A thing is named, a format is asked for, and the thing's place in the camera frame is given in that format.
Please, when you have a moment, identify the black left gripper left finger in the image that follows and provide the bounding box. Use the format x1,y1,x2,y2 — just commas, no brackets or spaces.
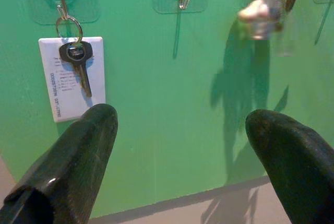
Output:
0,103,118,224

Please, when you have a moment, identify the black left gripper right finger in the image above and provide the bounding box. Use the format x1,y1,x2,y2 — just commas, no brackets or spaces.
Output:
245,109,334,224

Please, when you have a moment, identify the white dog figurine keychain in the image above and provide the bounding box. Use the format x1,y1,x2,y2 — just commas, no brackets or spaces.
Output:
237,0,284,41

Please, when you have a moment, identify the white printed card tag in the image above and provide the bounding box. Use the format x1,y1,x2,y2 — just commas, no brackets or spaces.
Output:
38,36,106,123

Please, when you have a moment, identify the black headed brass key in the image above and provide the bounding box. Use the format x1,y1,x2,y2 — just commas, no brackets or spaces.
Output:
58,40,94,98

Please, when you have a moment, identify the green wall board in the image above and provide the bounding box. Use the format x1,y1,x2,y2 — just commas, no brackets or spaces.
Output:
0,0,334,219

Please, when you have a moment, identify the silver split key ring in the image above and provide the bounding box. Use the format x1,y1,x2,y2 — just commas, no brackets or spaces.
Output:
55,16,84,44

